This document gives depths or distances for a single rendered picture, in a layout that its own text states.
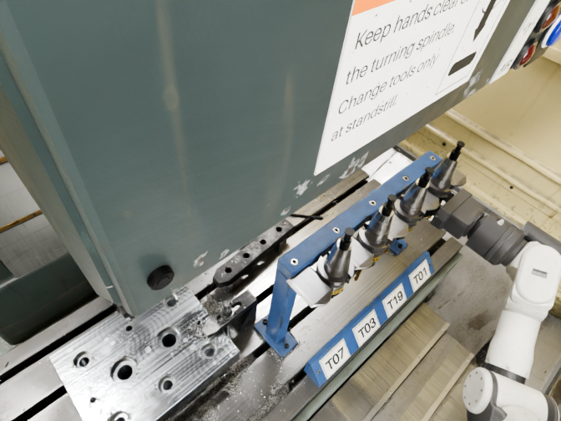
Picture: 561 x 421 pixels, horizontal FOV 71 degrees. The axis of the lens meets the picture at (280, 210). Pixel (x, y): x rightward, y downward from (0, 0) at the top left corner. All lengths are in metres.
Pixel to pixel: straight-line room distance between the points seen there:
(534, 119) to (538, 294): 0.59
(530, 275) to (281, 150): 0.72
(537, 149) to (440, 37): 1.10
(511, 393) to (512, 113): 0.77
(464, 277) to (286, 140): 1.25
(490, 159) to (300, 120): 1.24
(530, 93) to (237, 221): 1.14
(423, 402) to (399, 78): 1.04
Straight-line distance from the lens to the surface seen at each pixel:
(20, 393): 1.02
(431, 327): 1.29
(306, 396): 0.93
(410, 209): 0.80
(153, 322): 0.89
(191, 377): 0.84
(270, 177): 0.17
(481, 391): 0.80
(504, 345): 0.85
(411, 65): 0.22
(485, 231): 0.87
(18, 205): 0.99
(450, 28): 0.24
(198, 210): 0.15
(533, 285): 0.85
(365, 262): 0.72
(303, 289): 0.66
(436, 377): 1.23
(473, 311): 1.37
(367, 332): 0.98
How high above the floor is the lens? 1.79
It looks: 50 degrees down
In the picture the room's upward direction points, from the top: 8 degrees clockwise
